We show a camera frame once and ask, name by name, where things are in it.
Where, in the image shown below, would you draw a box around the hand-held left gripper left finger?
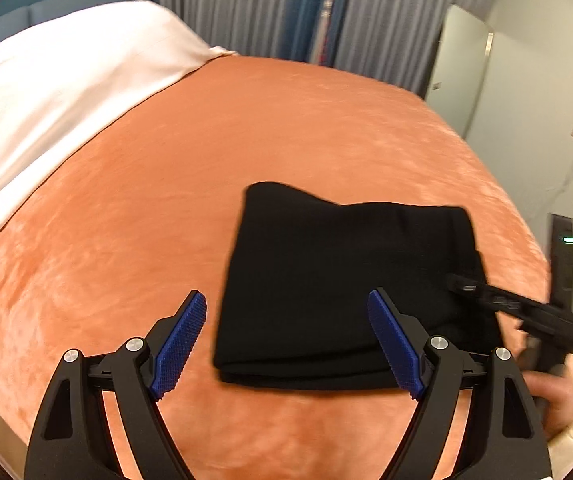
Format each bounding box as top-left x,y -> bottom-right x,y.
25,289 -> 207,480

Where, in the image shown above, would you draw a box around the orange plush blanket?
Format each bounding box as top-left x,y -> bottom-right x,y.
0,55 -> 573,480

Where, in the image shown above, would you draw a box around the white pillow cover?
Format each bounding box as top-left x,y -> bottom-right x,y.
0,1 -> 240,261

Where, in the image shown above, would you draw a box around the white leaning mirror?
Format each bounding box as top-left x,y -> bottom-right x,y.
425,4 -> 495,142

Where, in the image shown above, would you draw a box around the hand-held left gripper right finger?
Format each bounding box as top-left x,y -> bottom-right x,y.
368,287 -> 553,480

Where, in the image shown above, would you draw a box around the person's right hand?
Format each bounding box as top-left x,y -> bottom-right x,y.
523,369 -> 573,437

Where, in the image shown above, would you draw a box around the black pants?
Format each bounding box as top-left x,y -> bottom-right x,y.
213,181 -> 503,392

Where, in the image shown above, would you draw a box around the blue padded headboard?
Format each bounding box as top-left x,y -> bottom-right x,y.
0,0 -> 160,48

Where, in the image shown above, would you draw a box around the blue curtain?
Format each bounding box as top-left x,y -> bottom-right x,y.
266,0 -> 355,66

